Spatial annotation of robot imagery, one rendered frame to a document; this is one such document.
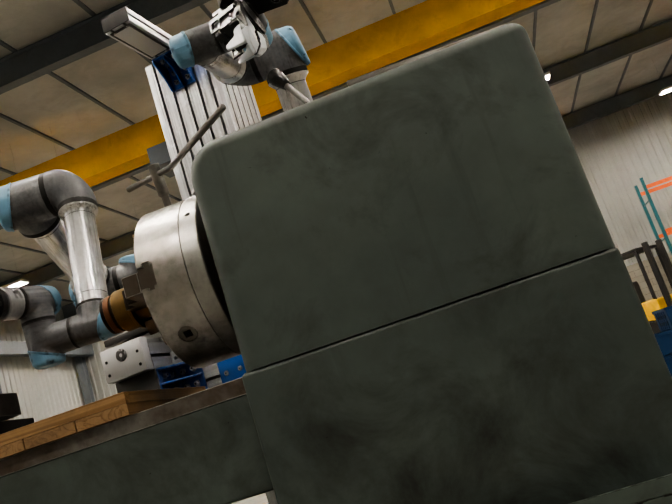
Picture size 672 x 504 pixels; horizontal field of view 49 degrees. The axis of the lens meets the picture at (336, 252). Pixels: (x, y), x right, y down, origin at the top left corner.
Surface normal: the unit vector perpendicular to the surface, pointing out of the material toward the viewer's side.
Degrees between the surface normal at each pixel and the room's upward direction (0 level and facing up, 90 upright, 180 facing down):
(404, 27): 90
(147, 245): 69
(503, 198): 90
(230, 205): 90
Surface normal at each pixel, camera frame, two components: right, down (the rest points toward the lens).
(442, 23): -0.23, -0.14
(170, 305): -0.08, 0.20
